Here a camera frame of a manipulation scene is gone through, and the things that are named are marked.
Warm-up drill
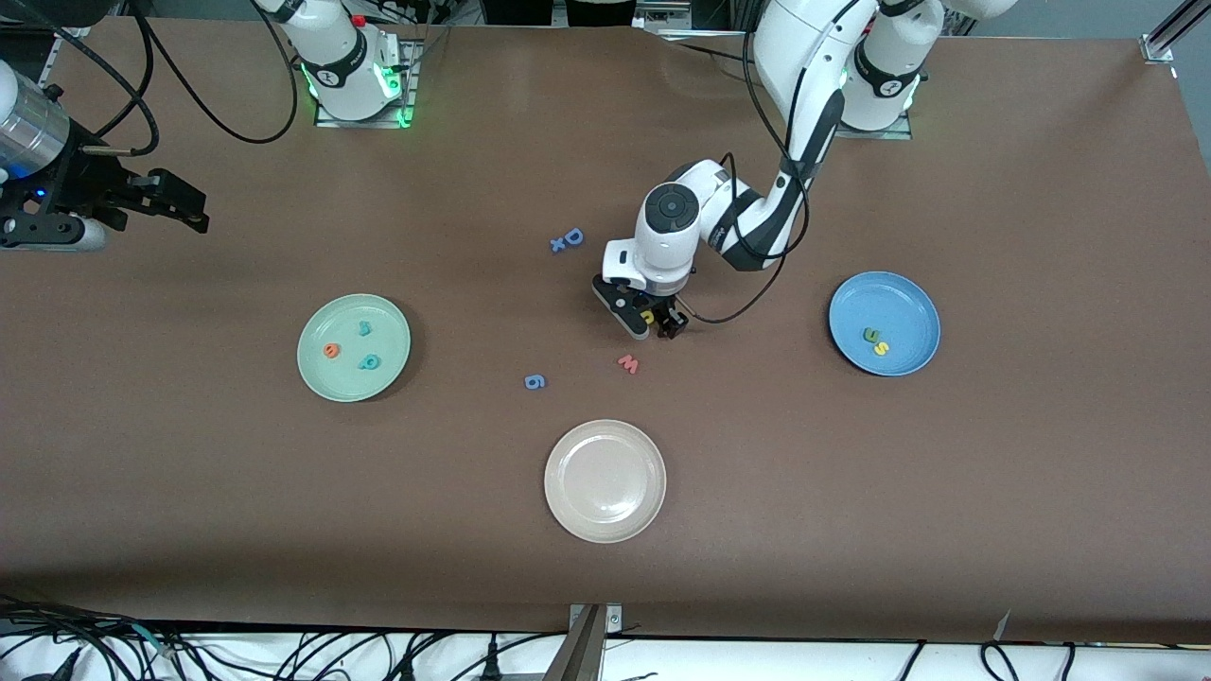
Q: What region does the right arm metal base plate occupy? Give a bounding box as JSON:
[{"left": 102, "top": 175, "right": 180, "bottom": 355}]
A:
[{"left": 314, "top": 38, "right": 419, "bottom": 129}]

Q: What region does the beige plate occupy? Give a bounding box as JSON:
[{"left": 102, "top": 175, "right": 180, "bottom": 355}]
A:
[{"left": 543, "top": 419, "right": 668, "bottom": 545}]

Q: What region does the looped black floor cable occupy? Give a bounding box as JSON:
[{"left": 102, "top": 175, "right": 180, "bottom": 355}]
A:
[{"left": 979, "top": 641, "right": 1021, "bottom": 681}]

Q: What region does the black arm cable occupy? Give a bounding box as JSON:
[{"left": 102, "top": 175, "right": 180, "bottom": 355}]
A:
[
  {"left": 675, "top": 0, "right": 850, "bottom": 325},
  {"left": 33, "top": 0, "right": 300, "bottom": 160}
]

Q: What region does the grey equipment rack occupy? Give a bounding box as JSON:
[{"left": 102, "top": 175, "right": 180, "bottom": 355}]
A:
[{"left": 636, "top": 0, "right": 696, "bottom": 29}]

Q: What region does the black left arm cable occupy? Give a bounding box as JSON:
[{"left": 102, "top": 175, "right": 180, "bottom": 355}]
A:
[{"left": 675, "top": 0, "right": 850, "bottom": 325}]

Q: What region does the pale green plate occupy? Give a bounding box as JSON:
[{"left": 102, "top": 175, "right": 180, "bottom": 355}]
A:
[{"left": 296, "top": 293, "right": 412, "bottom": 404}]

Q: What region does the metal table edge bracket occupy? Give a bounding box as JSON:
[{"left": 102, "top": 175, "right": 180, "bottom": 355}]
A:
[{"left": 544, "top": 603, "right": 623, "bottom": 681}]

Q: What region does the thick black floor cable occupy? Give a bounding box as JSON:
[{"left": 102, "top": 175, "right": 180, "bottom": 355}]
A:
[{"left": 0, "top": 594, "right": 195, "bottom": 681}]

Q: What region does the thin black power cable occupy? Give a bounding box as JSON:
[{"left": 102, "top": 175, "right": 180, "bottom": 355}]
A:
[{"left": 662, "top": 26, "right": 758, "bottom": 72}]

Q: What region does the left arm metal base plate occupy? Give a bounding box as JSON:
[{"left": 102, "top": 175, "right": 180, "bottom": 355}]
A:
[{"left": 833, "top": 47, "right": 914, "bottom": 141}]

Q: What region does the blue plate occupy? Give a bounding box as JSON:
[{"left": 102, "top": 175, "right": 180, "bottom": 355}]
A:
[{"left": 828, "top": 271, "right": 942, "bottom": 377}]

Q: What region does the aluminium frame profile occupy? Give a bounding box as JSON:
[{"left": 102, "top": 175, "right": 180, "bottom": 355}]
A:
[{"left": 1140, "top": 0, "right": 1211, "bottom": 65}]

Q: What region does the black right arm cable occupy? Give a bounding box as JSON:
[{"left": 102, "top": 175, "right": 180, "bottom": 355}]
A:
[{"left": 33, "top": 0, "right": 300, "bottom": 160}]

